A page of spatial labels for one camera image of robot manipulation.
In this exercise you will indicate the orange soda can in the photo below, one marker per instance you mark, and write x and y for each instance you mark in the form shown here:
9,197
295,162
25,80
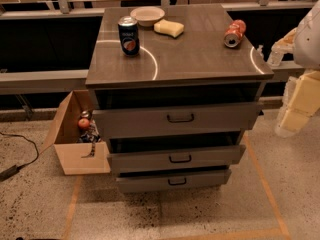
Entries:
234,33

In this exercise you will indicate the cardboard box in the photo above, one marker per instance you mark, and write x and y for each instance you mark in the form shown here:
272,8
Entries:
75,158

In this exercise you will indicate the clear sanitizer bottle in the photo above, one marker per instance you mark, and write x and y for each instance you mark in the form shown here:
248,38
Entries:
275,56

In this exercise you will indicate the blue pepsi can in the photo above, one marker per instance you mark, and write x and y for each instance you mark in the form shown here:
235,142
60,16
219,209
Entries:
129,35

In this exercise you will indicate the yellow sponge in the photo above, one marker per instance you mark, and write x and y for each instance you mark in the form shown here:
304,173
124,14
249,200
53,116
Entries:
170,28

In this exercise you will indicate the grey middle drawer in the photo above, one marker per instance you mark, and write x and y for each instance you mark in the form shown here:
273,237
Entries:
162,160

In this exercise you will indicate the grey metal rail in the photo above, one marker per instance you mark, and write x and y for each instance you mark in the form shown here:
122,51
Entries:
151,73

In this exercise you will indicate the white bowl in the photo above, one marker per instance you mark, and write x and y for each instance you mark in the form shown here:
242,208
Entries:
147,16

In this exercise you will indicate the red apple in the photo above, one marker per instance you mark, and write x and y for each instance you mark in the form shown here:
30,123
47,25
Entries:
83,123

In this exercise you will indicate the grey drawer cabinet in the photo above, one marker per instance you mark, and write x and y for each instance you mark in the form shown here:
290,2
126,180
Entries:
202,40

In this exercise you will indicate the grey bottom drawer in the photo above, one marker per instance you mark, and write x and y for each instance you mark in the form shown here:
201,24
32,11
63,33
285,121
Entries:
173,181

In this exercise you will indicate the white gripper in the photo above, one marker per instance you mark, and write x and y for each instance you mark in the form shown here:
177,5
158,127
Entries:
308,40

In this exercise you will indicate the can in cardboard box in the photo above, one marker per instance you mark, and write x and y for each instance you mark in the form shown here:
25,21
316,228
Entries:
86,114

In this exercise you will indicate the grey drawer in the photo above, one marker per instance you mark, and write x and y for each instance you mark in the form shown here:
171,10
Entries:
173,181
180,120
162,160

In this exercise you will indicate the grey top drawer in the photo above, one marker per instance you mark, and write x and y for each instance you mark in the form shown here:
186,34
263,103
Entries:
180,120

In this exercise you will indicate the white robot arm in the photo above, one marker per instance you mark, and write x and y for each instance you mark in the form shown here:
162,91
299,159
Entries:
303,42

